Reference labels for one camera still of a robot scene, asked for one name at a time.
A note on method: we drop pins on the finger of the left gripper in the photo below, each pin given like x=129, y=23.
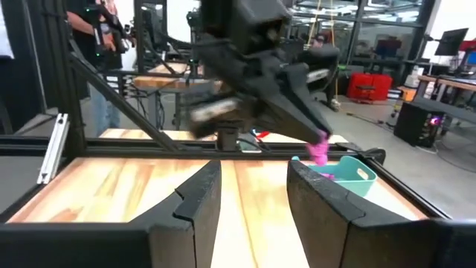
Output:
x=282, y=115
x=301, y=97

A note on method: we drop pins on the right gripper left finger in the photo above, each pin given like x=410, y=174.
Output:
x=167, y=238

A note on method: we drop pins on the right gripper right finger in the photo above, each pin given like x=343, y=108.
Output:
x=334, y=238

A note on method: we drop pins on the purple plastic toy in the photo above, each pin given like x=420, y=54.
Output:
x=319, y=150
x=327, y=176

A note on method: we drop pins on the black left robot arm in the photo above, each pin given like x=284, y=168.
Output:
x=213, y=22

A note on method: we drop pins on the teal plastic basket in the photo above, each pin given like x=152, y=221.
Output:
x=353, y=178

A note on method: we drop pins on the wood top background table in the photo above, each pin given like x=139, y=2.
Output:
x=446, y=82
x=167, y=82

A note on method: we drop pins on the red storage box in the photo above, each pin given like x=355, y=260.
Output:
x=368, y=85

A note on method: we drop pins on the black computer tower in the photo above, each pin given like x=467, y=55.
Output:
x=416, y=124

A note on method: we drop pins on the black handheld device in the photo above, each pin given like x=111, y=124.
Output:
x=111, y=30

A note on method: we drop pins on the person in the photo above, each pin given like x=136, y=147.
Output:
x=104, y=104

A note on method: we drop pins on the black computer monitor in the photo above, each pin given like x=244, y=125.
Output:
x=451, y=41

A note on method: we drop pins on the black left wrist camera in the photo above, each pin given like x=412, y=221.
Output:
x=260, y=22

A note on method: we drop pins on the black aluminium table frame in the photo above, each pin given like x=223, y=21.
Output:
x=111, y=149

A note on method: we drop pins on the white metal post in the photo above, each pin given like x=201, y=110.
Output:
x=54, y=149

